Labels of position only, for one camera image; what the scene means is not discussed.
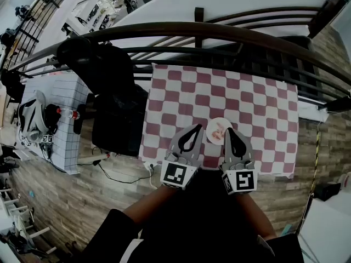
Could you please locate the white wooden rack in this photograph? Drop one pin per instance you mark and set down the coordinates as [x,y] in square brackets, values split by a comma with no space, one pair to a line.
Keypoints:
[19,215]

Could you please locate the black office chair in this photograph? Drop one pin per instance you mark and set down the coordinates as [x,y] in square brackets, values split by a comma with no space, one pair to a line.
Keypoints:
[115,114]
[12,85]

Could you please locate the person's right forearm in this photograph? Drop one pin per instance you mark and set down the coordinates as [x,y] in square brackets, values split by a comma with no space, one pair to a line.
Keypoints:
[255,215]

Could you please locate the black device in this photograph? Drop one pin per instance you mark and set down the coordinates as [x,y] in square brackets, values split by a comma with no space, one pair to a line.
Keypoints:
[52,116]

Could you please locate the person's left forearm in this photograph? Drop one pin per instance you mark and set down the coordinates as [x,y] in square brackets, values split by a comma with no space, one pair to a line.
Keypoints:
[148,204]

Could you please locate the white round plate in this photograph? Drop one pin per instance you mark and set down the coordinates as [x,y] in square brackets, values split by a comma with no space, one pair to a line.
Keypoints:
[210,127]

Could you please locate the black box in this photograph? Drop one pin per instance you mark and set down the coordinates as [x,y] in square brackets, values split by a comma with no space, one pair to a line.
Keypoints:
[327,191]

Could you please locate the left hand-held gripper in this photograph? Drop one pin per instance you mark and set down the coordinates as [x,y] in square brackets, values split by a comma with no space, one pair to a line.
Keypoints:
[175,174]

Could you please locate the grey and white device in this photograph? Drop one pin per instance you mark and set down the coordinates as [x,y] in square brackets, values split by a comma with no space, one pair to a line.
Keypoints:
[33,114]

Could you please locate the red white checkered tablecloth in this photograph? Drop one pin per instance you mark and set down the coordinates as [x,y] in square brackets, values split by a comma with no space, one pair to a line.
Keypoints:
[246,105]

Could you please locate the white gridded table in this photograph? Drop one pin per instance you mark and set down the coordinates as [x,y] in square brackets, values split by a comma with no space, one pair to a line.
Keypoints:
[68,92]

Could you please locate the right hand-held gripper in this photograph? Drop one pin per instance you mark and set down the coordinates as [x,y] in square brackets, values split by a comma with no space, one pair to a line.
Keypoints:
[242,178]

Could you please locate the person's black shirt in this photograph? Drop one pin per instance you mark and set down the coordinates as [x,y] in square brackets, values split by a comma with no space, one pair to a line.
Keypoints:
[197,229]

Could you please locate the white power strip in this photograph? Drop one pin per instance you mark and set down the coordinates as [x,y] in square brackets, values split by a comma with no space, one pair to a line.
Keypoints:
[93,159]

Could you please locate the small printed tag block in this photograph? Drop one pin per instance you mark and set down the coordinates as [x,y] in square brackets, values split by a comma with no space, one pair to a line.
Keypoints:
[47,138]

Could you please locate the black metal railing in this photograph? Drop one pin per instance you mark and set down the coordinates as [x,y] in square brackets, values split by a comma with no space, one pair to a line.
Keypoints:
[192,27]

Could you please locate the clear bottle with red label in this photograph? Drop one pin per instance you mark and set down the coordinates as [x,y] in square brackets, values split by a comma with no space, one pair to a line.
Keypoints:
[70,114]

